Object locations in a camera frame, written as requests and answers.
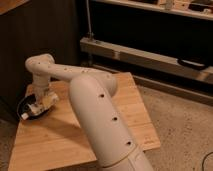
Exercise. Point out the wooden table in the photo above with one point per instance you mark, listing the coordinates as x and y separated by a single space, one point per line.
56 140

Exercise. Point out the white plastic bottle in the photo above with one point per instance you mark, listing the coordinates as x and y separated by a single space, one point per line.
53 99

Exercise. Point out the metal vertical pole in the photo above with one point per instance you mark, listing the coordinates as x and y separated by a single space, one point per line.
90 32

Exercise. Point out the wooden shelf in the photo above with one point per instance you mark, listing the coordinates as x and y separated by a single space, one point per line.
176 7

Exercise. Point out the black ceramic bowl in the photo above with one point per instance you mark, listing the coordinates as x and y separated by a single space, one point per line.
27 109

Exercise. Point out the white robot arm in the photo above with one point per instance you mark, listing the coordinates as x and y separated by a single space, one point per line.
90 93

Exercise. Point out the grey metal beam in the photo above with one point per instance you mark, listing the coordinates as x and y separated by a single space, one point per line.
145 59

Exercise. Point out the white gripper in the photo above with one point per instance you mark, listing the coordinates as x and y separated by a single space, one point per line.
40 92

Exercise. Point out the black handle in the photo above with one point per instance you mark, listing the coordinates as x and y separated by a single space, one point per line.
192 65

